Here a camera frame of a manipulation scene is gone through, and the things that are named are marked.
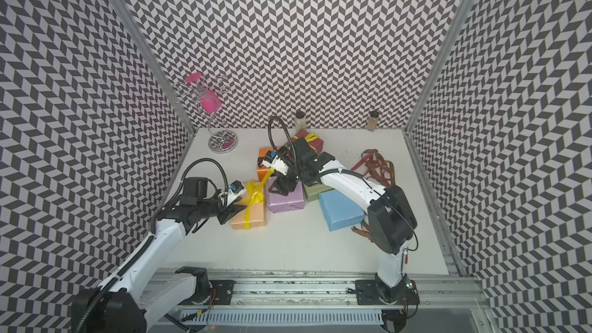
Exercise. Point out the brown ribbon of purple box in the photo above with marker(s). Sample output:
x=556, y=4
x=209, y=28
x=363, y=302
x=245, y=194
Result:
x=363, y=231

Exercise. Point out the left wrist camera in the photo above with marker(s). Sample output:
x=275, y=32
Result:
x=236, y=191

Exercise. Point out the brown spice shaker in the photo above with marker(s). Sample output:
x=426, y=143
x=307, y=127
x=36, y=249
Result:
x=373, y=121

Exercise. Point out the blue gift box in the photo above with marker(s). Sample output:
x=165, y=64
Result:
x=339, y=211

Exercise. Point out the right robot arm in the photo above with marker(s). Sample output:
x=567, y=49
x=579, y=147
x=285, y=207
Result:
x=390, y=219

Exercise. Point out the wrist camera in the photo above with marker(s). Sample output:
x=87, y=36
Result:
x=236, y=191
x=272, y=160

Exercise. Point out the yellow ribbon on maroon box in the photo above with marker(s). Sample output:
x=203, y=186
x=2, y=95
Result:
x=307, y=137

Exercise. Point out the green gift box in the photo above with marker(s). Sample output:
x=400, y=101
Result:
x=312, y=192

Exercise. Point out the peach gift box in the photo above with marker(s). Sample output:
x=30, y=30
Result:
x=253, y=216

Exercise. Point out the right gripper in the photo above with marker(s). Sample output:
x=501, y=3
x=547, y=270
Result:
x=282, y=183

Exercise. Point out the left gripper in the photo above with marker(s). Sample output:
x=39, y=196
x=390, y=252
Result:
x=230, y=212

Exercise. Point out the white spice shaker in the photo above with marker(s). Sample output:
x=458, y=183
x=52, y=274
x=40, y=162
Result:
x=300, y=121

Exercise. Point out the purple gift box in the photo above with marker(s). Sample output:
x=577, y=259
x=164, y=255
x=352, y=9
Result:
x=277, y=203

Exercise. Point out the maroon gift box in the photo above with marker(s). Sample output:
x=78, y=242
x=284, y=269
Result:
x=316, y=145

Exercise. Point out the yellow ribbon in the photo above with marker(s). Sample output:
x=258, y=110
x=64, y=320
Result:
x=256, y=198
x=307, y=137

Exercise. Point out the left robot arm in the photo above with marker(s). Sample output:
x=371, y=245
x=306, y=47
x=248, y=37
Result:
x=119, y=304

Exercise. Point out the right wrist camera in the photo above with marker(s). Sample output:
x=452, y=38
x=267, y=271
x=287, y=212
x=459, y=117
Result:
x=272, y=160

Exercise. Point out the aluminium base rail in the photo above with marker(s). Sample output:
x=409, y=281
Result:
x=302, y=289

